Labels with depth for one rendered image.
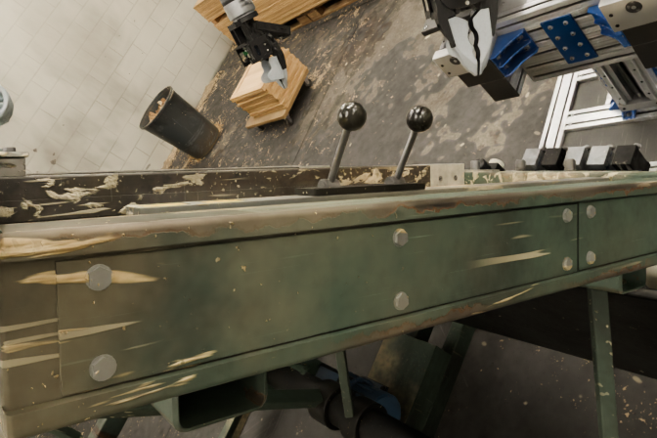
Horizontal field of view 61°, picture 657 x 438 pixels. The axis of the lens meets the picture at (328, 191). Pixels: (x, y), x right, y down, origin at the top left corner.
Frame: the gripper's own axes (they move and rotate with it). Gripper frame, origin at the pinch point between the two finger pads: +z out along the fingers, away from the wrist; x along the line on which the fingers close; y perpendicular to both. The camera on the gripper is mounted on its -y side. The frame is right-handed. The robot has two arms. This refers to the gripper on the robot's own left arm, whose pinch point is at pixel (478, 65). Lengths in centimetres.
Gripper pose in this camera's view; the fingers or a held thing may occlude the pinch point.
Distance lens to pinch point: 85.6
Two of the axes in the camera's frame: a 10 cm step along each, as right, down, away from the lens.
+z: 2.7, 9.4, 2.1
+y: -1.6, -1.7, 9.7
